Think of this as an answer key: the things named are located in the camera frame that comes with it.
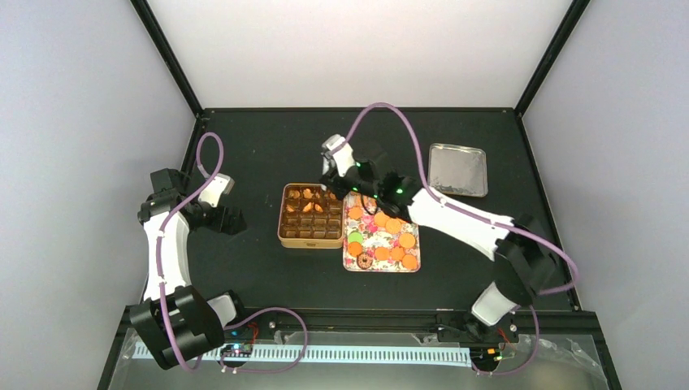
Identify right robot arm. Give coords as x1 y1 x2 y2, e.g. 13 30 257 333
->
321 150 556 340

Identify green macaron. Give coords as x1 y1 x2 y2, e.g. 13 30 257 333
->
348 232 364 244

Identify purple cable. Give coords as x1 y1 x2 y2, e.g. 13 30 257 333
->
157 132 309 377
339 102 580 377

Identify floral serving tray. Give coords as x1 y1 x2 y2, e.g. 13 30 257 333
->
342 193 421 273

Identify white slotted cable duct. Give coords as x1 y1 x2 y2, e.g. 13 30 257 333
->
202 344 472 367

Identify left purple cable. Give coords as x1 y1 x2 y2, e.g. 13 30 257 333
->
157 132 309 377

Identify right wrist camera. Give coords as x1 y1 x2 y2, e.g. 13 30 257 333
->
321 134 355 177

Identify gold cookie tin with tray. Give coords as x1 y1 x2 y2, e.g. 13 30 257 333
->
277 183 345 249

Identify chocolate donut cookie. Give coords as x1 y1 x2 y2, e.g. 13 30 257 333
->
356 253 375 271

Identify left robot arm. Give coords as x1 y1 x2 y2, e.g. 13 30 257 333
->
130 168 246 370

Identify silver tin lid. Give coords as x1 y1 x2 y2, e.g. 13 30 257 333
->
427 143 488 197

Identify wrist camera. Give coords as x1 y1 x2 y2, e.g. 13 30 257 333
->
197 174 235 208
321 134 355 177

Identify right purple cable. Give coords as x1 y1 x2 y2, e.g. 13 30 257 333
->
339 102 580 377

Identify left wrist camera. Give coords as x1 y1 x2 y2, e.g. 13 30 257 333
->
197 174 235 208

